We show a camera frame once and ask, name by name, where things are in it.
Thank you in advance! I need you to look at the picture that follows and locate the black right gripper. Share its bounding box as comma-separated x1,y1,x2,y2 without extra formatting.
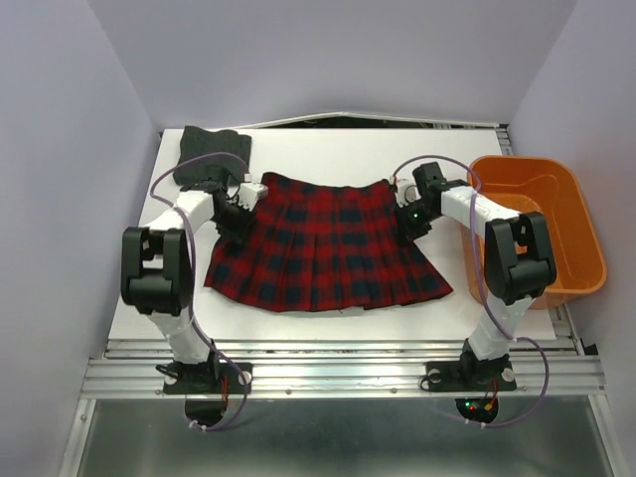
390,198,438,246

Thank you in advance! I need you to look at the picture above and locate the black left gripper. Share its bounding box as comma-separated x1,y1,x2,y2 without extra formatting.
210,198,257,246

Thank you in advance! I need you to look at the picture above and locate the red black plaid skirt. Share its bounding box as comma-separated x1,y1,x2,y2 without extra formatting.
204,172,452,312

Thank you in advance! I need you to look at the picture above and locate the dark grey dotted skirt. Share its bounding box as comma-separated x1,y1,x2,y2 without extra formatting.
173,125,252,187

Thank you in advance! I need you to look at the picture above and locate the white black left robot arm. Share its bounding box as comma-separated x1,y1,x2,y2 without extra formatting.
120,167,268,392

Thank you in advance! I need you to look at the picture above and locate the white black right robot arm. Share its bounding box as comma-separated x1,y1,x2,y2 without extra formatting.
390,155,557,388

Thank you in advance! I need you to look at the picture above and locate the orange plastic bin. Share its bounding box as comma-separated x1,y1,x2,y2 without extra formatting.
471,155,607,310

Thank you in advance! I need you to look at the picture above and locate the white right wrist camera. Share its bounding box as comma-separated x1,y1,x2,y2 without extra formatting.
393,178,419,207

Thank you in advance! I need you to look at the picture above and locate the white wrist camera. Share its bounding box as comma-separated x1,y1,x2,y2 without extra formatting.
237,173,268,211
393,178,419,207

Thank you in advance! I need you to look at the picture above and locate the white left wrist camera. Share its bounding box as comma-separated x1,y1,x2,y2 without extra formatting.
237,173,268,211

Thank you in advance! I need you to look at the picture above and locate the aluminium extrusion frame rail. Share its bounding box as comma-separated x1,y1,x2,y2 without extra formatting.
80,339,606,399

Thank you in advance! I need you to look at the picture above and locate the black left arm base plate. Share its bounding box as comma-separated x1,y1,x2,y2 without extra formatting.
155,362,244,396

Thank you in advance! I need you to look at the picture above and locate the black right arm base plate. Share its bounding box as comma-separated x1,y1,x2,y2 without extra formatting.
419,357,518,394

